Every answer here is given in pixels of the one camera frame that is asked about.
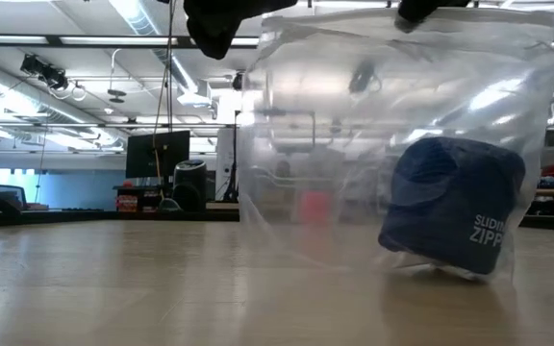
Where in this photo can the pink bandage roll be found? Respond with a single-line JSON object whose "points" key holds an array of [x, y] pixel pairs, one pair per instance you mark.
{"points": [[313, 207]]}

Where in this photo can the black ceiling camera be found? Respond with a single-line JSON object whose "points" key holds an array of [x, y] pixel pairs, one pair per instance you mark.
{"points": [[46, 72], [237, 81], [361, 77]]}

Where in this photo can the black computer monitor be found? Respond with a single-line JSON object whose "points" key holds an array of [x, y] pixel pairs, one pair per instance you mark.
{"points": [[157, 154]]}

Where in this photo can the clear plastic zip bag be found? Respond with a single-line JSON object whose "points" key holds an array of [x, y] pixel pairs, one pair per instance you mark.
{"points": [[334, 120]]}

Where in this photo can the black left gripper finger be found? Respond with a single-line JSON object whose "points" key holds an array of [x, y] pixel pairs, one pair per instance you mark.
{"points": [[265, 7]]}

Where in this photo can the red and white boxes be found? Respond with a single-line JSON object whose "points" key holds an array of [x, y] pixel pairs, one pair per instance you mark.
{"points": [[127, 204]]}

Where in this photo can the black aluminium table frame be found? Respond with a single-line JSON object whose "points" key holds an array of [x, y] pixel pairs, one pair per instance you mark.
{"points": [[41, 218]]}

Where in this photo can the overhead light bar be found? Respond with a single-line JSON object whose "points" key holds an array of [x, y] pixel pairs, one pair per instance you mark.
{"points": [[53, 40]]}

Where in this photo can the clear plastic tray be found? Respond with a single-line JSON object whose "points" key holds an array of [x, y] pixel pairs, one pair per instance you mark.
{"points": [[267, 192]]}

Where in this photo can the blue elastic bandage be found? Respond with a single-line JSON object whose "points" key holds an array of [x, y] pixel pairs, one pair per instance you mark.
{"points": [[450, 206]]}

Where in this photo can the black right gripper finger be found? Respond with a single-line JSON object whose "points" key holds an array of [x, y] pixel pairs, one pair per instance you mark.
{"points": [[419, 12]]}

